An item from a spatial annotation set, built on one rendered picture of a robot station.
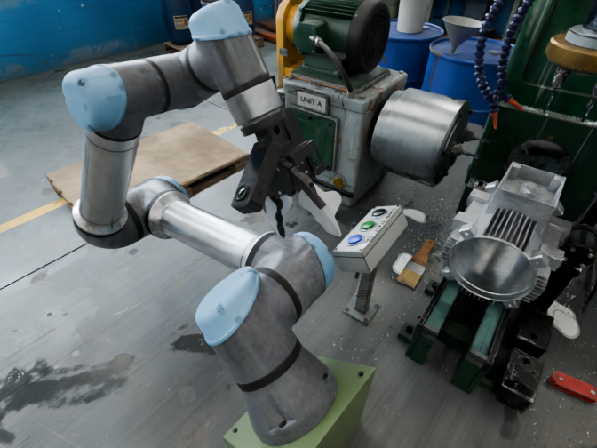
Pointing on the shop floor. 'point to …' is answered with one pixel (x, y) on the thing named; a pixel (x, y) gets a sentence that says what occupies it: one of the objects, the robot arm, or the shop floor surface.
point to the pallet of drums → (176, 9)
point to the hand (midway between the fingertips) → (306, 238)
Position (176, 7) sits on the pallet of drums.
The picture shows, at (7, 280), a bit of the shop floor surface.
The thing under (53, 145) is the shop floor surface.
